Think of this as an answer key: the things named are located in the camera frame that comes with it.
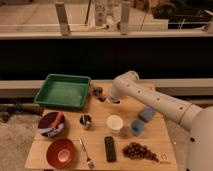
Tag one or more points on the black dish brush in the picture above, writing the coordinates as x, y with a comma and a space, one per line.
98, 93

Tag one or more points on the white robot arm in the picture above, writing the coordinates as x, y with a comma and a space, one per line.
196, 120

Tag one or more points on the purple patterned bowl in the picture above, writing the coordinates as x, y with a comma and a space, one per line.
51, 124

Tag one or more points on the red bowl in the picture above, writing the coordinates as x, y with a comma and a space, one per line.
60, 153

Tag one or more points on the white plastic cup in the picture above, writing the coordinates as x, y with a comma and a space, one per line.
115, 123

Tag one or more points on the small metal cup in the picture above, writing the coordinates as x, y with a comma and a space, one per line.
85, 121

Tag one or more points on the green plastic tray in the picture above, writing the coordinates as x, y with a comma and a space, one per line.
63, 91

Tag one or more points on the blue sponge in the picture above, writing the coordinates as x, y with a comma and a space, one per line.
147, 114

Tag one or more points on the wooden table board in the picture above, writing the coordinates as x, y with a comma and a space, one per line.
155, 137

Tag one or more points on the blue plastic cup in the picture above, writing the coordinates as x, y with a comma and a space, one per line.
137, 127

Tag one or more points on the bunch of dark grapes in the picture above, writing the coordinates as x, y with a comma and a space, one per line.
136, 151

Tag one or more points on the black remote control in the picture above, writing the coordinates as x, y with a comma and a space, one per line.
110, 149

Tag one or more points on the silver fork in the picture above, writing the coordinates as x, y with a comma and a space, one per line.
88, 160

